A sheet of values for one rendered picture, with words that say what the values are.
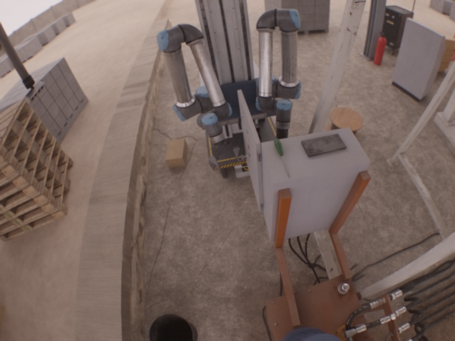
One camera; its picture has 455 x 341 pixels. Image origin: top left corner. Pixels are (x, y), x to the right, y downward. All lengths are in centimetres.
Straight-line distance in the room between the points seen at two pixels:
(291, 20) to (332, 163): 89
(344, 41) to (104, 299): 220
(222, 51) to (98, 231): 180
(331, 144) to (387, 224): 156
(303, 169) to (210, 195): 156
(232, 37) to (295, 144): 111
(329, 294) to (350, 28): 131
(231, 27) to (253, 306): 209
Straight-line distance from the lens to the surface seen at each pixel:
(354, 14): 110
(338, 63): 121
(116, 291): 192
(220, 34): 181
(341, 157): 94
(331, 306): 137
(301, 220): 118
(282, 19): 147
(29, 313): 261
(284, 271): 132
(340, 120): 272
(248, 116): 107
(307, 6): 547
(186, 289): 205
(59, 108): 365
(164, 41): 138
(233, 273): 199
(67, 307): 222
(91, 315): 203
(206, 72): 146
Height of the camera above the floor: 193
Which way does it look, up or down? 52 degrees down
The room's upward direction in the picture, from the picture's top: 13 degrees counter-clockwise
